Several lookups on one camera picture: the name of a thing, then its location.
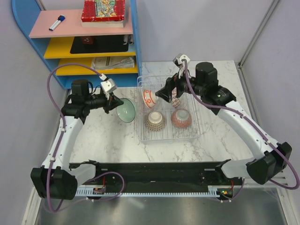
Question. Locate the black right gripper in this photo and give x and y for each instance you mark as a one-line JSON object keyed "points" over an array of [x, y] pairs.
{"points": [[165, 93]]}

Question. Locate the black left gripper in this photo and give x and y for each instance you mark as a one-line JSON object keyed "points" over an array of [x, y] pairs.
{"points": [[111, 104]]}

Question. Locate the blue triangle pattern bowl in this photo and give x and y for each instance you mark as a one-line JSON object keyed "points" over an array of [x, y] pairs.
{"points": [[175, 100]]}

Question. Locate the pale green bowl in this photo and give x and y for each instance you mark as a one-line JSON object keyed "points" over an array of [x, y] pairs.
{"points": [[126, 112]]}

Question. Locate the orange floral bowl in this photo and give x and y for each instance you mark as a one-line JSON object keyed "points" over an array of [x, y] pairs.
{"points": [[149, 98]]}

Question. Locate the grey floral bowl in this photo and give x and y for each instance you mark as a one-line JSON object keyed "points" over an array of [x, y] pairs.
{"points": [[181, 118]]}

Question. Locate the brown lattice bowl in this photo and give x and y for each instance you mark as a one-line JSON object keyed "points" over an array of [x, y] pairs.
{"points": [[154, 121]]}

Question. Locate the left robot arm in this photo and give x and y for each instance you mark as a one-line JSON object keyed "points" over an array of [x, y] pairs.
{"points": [[55, 179]]}

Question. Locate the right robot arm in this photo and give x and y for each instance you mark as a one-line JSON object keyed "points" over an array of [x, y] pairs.
{"points": [[269, 156]]}

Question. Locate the folded newspaper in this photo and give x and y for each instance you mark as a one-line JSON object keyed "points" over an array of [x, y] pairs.
{"points": [[107, 63]]}

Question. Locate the blue shelf unit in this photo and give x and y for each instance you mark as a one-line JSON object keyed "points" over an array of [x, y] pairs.
{"points": [[64, 46]]}

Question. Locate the dark red box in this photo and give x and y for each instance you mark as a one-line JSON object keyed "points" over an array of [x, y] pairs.
{"points": [[87, 40]]}

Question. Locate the red patterned book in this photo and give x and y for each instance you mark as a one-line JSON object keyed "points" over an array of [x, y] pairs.
{"points": [[104, 13]]}

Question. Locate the blue white marker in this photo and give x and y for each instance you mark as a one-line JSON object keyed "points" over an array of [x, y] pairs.
{"points": [[57, 22]]}

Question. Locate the white wire dish rack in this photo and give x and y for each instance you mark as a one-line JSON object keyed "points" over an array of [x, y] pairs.
{"points": [[169, 132]]}

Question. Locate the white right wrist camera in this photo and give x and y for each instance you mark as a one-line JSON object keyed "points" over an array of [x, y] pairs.
{"points": [[181, 61]]}

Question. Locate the aluminium frame post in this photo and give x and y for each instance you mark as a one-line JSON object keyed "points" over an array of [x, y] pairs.
{"points": [[267, 16]]}

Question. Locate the white slotted cable duct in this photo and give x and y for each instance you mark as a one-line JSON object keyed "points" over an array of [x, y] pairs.
{"points": [[91, 191]]}

